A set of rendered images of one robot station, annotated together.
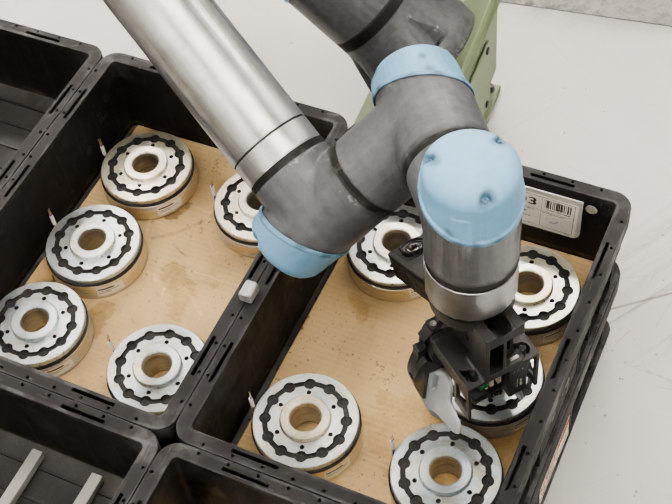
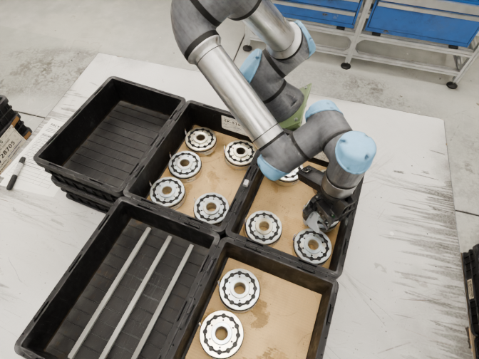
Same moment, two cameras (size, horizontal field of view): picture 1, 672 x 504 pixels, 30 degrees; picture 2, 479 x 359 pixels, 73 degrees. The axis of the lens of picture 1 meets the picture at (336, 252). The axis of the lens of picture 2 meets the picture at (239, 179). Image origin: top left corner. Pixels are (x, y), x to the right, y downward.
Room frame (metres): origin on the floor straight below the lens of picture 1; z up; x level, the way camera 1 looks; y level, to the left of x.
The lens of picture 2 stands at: (0.22, 0.20, 1.68)
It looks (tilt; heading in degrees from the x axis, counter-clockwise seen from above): 57 degrees down; 348
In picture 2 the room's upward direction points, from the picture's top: 2 degrees clockwise
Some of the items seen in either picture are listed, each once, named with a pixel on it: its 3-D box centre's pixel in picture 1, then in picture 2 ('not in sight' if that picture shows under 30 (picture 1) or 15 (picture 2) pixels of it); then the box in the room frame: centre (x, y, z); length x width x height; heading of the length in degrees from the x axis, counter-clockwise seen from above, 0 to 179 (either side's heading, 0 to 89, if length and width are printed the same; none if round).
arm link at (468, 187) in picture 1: (470, 207); (349, 159); (0.58, -0.10, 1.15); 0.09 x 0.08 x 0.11; 8
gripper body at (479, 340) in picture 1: (476, 333); (332, 201); (0.57, -0.11, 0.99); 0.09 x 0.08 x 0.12; 22
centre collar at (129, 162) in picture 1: (145, 164); (200, 137); (0.92, 0.19, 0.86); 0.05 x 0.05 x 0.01
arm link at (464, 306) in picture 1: (474, 270); (340, 180); (0.57, -0.11, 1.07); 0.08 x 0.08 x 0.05
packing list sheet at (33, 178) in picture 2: not in sight; (49, 154); (1.06, 0.76, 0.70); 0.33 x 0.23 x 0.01; 156
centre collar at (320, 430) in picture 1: (305, 418); (264, 226); (0.58, 0.05, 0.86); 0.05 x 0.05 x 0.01
